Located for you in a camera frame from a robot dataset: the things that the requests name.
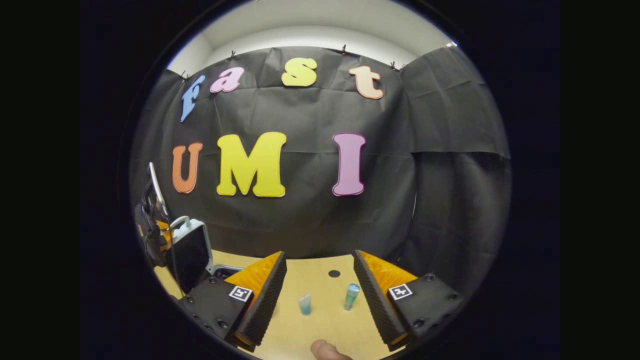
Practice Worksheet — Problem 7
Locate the black backdrop cloth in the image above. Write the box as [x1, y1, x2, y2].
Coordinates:
[129, 42, 512, 301]

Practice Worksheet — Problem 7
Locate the light blue suitcase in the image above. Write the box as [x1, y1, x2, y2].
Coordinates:
[166, 215, 246, 296]

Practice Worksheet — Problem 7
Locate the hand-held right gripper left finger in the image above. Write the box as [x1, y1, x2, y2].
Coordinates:
[178, 251, 288, 353]

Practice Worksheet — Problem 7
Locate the blue skincare bottle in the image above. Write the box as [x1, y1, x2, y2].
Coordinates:
[343, 283, 361, 311]

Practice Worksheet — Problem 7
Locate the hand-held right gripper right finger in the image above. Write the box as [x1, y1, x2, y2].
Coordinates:
[352, 249, 465, 353]

